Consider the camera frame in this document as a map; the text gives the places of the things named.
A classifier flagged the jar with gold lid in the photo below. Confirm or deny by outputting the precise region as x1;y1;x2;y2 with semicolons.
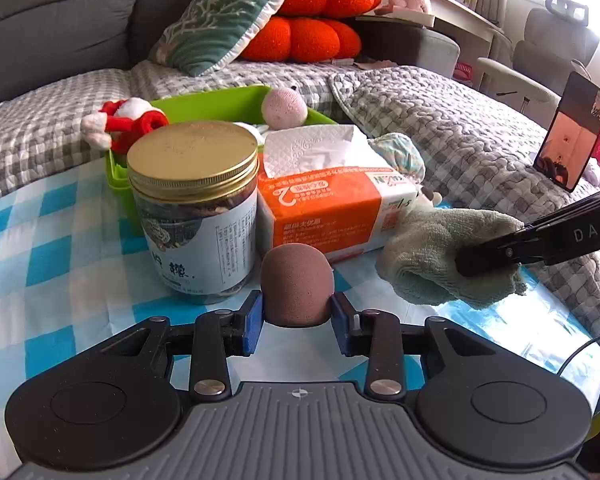
126;120;260;306

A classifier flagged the small white plush toy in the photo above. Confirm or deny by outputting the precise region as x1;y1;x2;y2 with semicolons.
414;185;444;209

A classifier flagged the black cable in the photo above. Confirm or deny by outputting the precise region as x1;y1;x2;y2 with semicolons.
556;329;600;377

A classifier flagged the black smartphone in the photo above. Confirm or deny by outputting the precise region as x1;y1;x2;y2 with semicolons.
532;71;600;192

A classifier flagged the blue checkered tablecloth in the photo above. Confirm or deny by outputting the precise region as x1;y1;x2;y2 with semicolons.
0;160;600;461

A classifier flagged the red basket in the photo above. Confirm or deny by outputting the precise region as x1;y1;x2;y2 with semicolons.
452;60;477;84

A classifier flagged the orange strawberry cushion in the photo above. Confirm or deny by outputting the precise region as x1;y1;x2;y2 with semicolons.
240;0;383;64

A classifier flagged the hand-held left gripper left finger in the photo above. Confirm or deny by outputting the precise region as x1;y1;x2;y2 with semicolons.
97;290;266;403

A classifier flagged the green plastic box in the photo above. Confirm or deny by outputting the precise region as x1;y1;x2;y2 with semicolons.
105;85;338;237

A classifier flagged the green terry cloth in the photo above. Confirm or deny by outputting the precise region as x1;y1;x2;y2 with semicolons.
376;207;529;310

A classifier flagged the orange tissue pack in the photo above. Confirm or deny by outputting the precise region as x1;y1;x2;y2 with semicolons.
256;125;426;264

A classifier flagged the red santa plush doll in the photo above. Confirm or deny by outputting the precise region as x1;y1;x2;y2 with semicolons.
80;97;170;154

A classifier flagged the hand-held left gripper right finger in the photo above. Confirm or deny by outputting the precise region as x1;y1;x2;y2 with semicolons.
330;292;501;403

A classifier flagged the teal patterned cushion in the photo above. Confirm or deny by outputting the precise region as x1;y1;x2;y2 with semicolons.
147;0;308;78

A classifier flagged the pink makeup sponge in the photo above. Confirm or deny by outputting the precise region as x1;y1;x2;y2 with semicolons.
261;243;336;328

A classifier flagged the grey sofa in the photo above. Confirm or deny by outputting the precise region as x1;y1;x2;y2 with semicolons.
0;0;462;111

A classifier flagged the pink round plush toy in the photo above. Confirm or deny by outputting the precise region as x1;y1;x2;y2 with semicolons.
261;86;309;131

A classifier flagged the white desk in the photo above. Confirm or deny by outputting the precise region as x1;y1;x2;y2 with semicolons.
355;0;508;88

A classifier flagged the grey office chair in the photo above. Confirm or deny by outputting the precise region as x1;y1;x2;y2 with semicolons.
477;0;600;122

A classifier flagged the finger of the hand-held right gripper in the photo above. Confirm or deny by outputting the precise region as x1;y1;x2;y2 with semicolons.
455;229;549;279

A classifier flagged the floral fabric pouch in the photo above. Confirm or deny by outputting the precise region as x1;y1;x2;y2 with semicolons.
370;132;427;187

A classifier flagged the grey checkered quilt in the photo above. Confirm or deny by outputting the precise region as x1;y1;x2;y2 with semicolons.
0;57;342;207
329;65;600;333

